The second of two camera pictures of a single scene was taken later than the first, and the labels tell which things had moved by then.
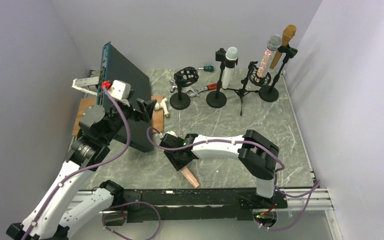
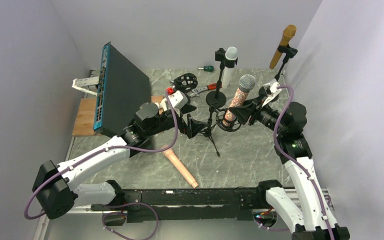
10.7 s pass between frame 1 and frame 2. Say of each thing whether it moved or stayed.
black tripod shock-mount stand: moved
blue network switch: stayed
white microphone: stayed
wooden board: stayed
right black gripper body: moved
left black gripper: moved
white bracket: stayed
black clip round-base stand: stayed
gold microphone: stayed
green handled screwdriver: stayed
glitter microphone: moved
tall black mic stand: stayed
